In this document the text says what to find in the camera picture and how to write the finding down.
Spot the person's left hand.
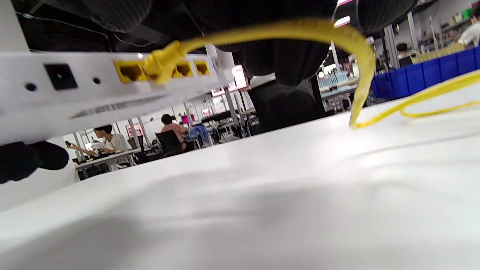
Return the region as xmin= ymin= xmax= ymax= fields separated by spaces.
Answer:
xmin=0 ymin=141 xmax=70 ymax=184

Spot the person's right hand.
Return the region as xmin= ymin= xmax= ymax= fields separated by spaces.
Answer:
xmin=11 ymin=0 xmax=419 ymax=87

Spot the yellow ethernet cable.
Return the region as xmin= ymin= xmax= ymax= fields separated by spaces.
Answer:
xmin=144 ymin=19 xmax=480 ymax=130

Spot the white router with black circle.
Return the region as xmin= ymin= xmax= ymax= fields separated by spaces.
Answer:
xmin=0 ymin=0 xmax=250 ymax=147

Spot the pink lit monitor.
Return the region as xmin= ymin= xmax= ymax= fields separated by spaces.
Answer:
xmin=231 ymin=64 xmax=248 ymax=92

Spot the white office desk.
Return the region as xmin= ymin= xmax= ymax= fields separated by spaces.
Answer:
xmin=74 ymin=148 xmax=143 ymax=180

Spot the blue plastic crate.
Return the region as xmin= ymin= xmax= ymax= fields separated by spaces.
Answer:
xmin=370 ymin=47 xmax=480 ymax=100

